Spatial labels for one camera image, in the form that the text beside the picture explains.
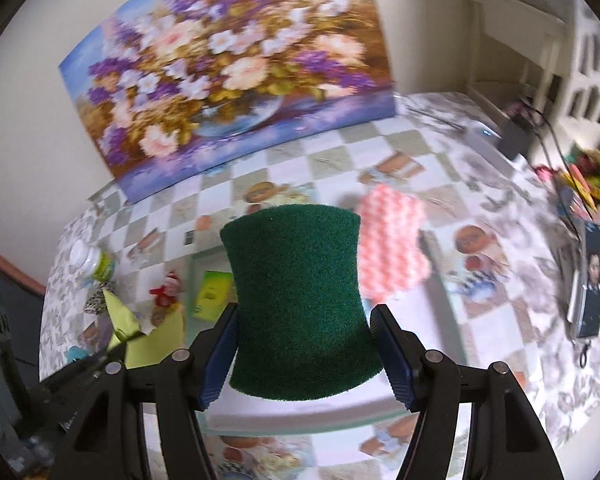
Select pink white zigzag cloth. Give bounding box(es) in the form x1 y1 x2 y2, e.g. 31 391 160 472
355 185 429 306

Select flower painting canvas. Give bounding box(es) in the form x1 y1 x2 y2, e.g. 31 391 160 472
58 0 397 203

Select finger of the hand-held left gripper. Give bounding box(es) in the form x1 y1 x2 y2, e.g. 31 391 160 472
40 337 131 401

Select black white spotted cloth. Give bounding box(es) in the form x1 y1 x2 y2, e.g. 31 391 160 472
84 282 117 316

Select pile of colourful trinkets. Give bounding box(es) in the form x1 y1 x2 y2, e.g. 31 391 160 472
530 147 600 223

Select red-brown board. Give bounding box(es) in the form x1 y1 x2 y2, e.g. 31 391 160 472
0 240 48 298

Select small red plush toy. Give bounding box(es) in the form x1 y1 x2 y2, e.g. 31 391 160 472
149 271 182 307

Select dark cabinet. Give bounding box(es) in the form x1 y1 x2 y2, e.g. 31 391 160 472
0 265 48 461

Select green and yellow sponge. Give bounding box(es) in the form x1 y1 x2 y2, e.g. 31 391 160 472
220 204 383 403

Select white box tray teal rim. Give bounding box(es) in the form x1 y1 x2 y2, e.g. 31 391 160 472
187 240 463 436

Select grey floral tablecloth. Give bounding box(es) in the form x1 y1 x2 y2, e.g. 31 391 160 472
39 91 600 453

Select white pill bottle green label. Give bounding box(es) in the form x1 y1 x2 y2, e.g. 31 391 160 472
72 242 117 282

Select yellow-green cloth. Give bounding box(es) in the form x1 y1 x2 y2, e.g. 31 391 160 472
102 290 186 367

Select photo card holder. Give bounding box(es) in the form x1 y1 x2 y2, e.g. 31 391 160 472
566 221 600 339

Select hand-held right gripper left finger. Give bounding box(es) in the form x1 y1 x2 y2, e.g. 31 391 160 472
62 305 238 480

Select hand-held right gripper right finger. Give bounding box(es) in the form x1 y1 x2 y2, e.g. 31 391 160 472
370 305 563 480

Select black power adapter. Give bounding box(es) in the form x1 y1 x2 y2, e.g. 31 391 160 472
497 115 537 159

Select green tissue pack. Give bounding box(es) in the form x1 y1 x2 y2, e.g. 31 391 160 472
190 271 234 321

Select white shelf unit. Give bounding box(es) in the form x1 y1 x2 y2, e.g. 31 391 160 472
467 0 600 128

